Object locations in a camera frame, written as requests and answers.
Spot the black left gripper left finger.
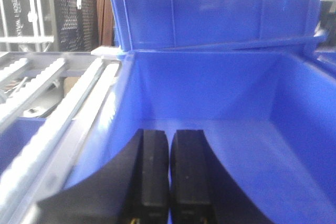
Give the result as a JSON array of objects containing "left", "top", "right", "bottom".
[{"left": 38, "top": 129, "right": 169, "bottom": 223}]

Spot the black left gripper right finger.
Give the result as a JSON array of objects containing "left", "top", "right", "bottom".
[{"left": 170, "top": 130, "right": 272, "bottom": 223}]

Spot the blue bin under left gripper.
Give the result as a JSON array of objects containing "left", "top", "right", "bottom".
[{"left": 66, "top": 51, "right": 335, "bottom": 223}]

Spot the stacked blue bin behind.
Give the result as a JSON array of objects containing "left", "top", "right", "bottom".
[{"left": 111, "top": 0, "right": 325, "bottom": 51}]

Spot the black perforated metal panel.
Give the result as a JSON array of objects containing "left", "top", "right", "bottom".
[{"left": 54, "top": 0, "right": 98, "bottom": 52}]

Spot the white roller conveyor rail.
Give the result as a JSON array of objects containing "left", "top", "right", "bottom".
[{"left": 1, "top": 59, "right": 120, "bottom": 223}]

